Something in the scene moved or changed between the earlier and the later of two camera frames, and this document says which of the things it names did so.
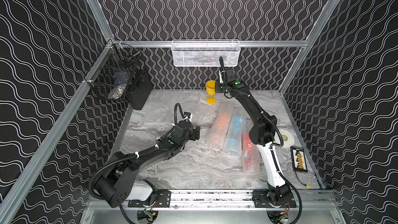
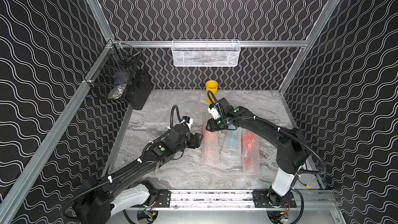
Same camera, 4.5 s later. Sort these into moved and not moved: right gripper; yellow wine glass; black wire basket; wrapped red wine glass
Moved: right gripper
Not moved: yellow wine glass; black wire basket; wrapped red wine glass
